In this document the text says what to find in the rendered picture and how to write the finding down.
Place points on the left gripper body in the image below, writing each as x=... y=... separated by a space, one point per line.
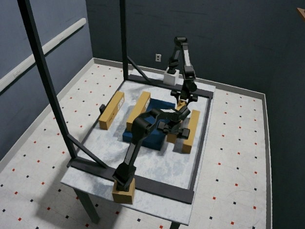
x=176 y=94

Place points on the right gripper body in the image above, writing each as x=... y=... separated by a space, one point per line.
x=184 y=133

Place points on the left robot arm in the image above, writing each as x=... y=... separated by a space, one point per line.
x=187 y=70

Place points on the brown cardboard carton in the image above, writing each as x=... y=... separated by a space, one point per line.
x=171 y=138
x=111 y=111
x=139 y=108
x=187 y=145

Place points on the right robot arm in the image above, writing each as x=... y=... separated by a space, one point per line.
x=140 y=130

